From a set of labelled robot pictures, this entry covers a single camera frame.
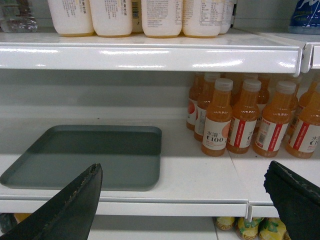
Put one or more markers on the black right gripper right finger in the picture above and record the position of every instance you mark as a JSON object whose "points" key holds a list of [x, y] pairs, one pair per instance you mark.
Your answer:
{"points": [[296, 200]]}

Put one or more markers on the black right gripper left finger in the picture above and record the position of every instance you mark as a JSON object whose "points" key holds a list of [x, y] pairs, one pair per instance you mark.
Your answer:
{"points": [[68, 215]]}

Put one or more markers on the grey metal tray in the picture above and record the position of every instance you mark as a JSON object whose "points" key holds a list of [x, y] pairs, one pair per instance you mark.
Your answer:
{"points": [[130, 157]]}

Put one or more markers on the yellow green can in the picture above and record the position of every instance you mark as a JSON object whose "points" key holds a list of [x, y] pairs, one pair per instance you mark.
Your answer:
{"points": [[248, 230]]}

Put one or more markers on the orange juice bottle far right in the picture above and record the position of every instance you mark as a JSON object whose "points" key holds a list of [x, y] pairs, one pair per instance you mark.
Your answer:
{"points": [[306, 134]]}

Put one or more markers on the orange juice bottle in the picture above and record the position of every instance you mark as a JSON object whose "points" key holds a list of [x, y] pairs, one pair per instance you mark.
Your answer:
{"points": [[306, 134], [245, 113], [203, 101], [275, 119], [193, 95], [218, 119]]}

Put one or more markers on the white middle shelf board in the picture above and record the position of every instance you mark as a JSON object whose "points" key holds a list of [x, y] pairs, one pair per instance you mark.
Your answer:
{"points": [[190, 182]]}

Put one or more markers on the white shelf board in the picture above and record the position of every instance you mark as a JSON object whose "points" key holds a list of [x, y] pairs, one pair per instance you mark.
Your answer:
{"points": [[239, 50], [190, 182]]}

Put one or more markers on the orange juice bottle front left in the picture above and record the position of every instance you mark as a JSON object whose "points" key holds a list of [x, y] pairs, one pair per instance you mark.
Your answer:
{"points": [[218, 119]]}

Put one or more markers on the orange juice bottle behind front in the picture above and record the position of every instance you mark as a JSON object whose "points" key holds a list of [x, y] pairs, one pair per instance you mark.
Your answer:
{"points": [[203, 101]]}

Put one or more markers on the orange juice bottle back left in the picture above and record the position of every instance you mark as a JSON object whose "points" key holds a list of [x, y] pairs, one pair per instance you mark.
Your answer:
{"points": [[193, 95]]}

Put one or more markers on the white upper shelf board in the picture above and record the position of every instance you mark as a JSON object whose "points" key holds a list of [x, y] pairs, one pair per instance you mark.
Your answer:
{"points": [[239, 50]]}

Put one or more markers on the blue labelled water bottle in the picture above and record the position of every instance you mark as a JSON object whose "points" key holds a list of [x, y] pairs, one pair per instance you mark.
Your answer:
{"points": [[305, 18]]}

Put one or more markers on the white drink bottle leftmost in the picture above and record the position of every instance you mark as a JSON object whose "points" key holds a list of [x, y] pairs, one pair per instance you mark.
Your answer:
{"points": [[71, 18]]}

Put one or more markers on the white drink bottle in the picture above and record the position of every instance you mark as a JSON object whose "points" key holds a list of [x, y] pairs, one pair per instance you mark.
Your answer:
{"points": [[162, 18], [71, 18], [202, 18], [112, 18]]}

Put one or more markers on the clear water bottle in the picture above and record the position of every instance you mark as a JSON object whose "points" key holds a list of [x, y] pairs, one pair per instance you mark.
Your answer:
{"points": [[17, 16]]}

